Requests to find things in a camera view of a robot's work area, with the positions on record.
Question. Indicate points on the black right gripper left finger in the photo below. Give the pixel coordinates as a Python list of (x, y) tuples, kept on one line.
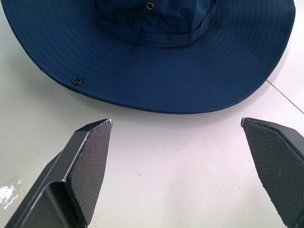
[(71, 175)]

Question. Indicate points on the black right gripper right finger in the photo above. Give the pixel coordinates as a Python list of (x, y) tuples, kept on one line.
[(280, 166)]

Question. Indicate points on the navy blue brimmed hat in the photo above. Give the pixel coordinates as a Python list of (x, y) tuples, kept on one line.
[(133, 71)]

